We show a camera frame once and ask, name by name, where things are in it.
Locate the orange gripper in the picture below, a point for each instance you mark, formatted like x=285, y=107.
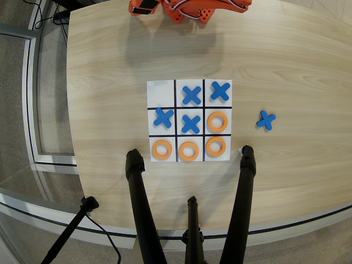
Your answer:
x=143, y=7

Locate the thin black stand pole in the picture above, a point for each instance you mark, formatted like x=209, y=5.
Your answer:
x=71, y=225

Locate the blue foam cross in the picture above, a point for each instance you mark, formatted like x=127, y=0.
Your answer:
x=220, y=91
x=191, y=124
x=266, y=120
x=192, y=95
x=164, y=117

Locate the thick black tripod leg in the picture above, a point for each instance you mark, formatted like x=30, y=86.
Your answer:
x=242, y=198
x=140, y=198

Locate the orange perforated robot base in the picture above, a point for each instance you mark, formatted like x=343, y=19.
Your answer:
x=206, y=16

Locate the white tic-tac-toe board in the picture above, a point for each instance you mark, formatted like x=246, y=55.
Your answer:
x=160, y=93

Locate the white tape piece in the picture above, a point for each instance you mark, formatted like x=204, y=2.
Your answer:
x=240, y=150

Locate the short black tripod leg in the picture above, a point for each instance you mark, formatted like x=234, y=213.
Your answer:
x=193, y=228

